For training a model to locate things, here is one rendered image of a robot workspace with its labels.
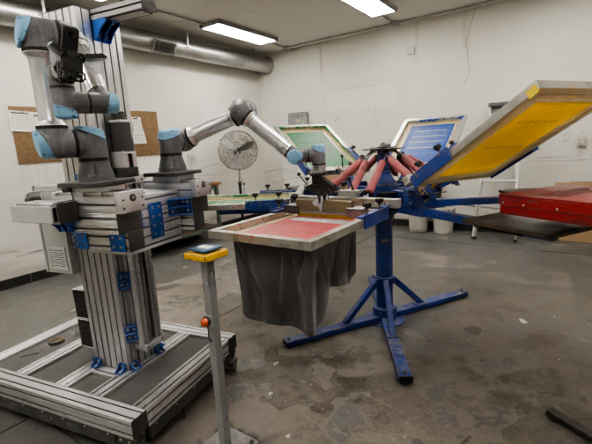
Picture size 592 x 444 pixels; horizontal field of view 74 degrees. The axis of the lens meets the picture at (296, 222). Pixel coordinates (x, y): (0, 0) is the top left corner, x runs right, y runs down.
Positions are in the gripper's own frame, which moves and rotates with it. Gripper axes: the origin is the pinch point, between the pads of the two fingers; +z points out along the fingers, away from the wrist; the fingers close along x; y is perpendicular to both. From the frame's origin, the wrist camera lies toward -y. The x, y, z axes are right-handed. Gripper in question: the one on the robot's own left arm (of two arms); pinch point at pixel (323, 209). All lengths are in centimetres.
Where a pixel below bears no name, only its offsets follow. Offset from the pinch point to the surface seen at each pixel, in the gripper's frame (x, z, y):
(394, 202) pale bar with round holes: -22.2, -2.0, -32.0
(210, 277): 77, 17, 10
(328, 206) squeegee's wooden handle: 1.5, -1.9, -3.6
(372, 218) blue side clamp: 3.7, 2.4, -30.2
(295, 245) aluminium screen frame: 60, 4, -22
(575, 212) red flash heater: 7, -5, -113
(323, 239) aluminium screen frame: 50, 3, -29
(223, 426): 78, 87, 10
